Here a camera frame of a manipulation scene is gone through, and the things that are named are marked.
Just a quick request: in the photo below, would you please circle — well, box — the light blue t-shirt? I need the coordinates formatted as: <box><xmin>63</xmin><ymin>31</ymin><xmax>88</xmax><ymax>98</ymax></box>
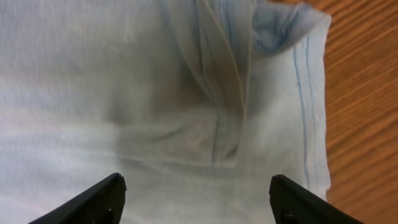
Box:
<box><xmin>1</xmin><ymin>0</ymin><xmax>331</xmax><ymax>223</ymax></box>

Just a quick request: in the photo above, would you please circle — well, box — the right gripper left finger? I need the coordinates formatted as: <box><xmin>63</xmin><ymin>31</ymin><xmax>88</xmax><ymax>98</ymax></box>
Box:
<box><xmin>29</xmin><ymin>173</ymin><xmax>127</xmax><ymax>224</ymax></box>

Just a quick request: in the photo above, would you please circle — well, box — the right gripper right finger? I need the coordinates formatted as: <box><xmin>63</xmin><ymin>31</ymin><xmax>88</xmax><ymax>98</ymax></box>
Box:
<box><xmin>269</xmin><ymin>174</ymin><xmax>362</xmax><ymax>224</ymax></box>

